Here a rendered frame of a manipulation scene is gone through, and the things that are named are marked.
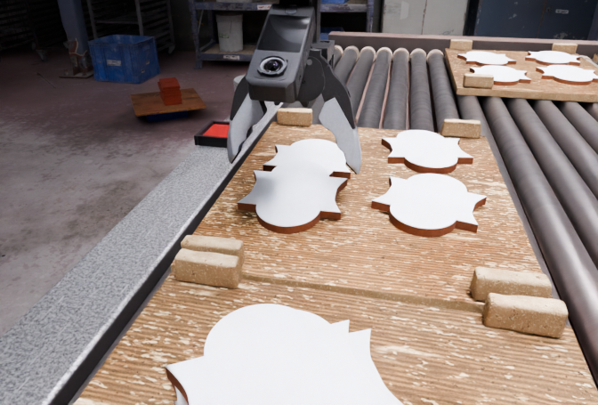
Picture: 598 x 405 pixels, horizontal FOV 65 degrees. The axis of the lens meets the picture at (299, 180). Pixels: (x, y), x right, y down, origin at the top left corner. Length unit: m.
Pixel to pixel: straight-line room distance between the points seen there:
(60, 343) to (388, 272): 0.29
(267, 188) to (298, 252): 0.11
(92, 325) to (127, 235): 0.14
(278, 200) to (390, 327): 0.20
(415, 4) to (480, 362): 4.76
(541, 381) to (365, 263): 0.17
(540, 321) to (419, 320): 0.09
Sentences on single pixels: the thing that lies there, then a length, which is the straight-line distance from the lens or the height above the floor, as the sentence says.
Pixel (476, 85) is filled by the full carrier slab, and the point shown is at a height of 0.94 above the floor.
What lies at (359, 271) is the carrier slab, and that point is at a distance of 0.46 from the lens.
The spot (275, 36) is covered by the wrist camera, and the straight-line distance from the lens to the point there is 0.46.
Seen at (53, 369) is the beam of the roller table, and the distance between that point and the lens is 0.44.
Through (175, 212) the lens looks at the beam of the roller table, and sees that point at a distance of 0.60.
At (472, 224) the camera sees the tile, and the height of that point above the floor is 0.95.
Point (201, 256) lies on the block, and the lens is 0.44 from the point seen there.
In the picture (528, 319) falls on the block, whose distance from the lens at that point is 0.42.
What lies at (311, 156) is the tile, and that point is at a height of 0.95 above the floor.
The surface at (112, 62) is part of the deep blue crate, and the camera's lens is 4.85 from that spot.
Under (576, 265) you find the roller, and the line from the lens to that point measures 0.56.
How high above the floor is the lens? 1.22
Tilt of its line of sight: 27 degrees down
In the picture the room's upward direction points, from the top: straight up
